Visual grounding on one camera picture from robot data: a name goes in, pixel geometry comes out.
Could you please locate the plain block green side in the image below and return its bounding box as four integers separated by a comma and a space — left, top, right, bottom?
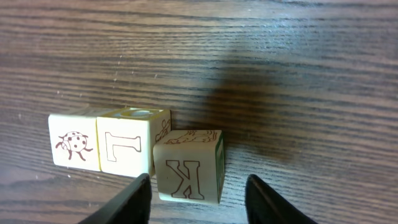
154, 130, 225, 205

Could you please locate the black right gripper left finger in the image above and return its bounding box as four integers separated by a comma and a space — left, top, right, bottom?
79, 174, 152, 224

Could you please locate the plain block yellow side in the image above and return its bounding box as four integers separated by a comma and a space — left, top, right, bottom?
96, 108, 171, 177

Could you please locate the green framed wooden block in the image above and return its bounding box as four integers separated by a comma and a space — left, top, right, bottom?
48, 106, 113, 171

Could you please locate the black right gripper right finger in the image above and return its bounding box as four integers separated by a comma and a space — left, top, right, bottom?
245, 174, 317, 224

